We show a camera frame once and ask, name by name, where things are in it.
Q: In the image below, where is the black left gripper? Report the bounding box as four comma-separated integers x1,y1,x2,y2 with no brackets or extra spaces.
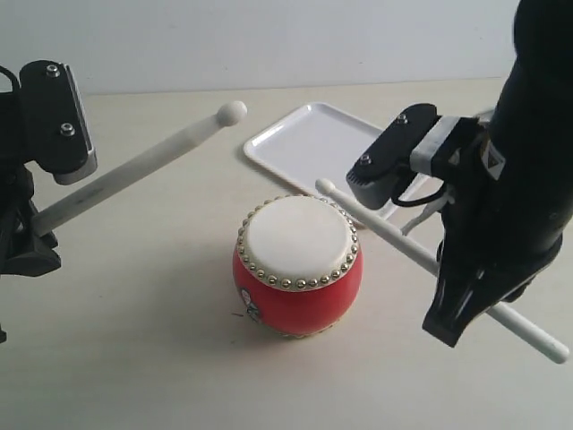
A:
1,66,62,278

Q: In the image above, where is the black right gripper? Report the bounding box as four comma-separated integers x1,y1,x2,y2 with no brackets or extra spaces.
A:
422,122,572,348

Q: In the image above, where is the wooden drumstick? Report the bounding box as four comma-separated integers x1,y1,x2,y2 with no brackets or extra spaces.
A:
31,100,248,237
315,178,569,364

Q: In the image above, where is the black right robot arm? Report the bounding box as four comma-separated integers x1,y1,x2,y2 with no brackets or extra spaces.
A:
423,1,572,347

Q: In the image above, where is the red small drum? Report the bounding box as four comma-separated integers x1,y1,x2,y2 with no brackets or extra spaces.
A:
232,194,363,338

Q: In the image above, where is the white rectangular tray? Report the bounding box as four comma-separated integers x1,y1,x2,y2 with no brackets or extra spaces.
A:
244,101,431,229

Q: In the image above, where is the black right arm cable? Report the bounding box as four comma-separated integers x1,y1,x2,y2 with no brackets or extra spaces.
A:
389,165,451,210

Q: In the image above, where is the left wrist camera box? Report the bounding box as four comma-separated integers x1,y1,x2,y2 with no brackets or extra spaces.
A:
19,60,98,185

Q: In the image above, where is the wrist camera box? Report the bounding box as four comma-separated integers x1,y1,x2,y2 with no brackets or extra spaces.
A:
346,103,484,210
19,60,98,185

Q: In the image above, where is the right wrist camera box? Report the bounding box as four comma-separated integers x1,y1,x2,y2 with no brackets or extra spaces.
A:
346,103,484,210

